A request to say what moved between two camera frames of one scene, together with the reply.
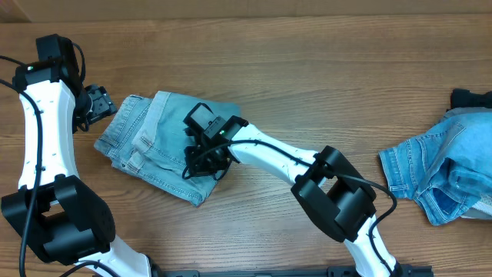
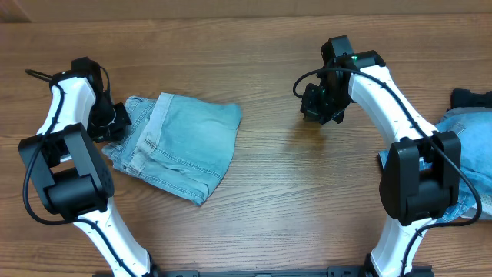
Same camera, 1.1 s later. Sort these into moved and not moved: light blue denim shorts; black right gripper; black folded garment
Moved: black right gripper
Not moved: light blue denim shorts; black folded garment
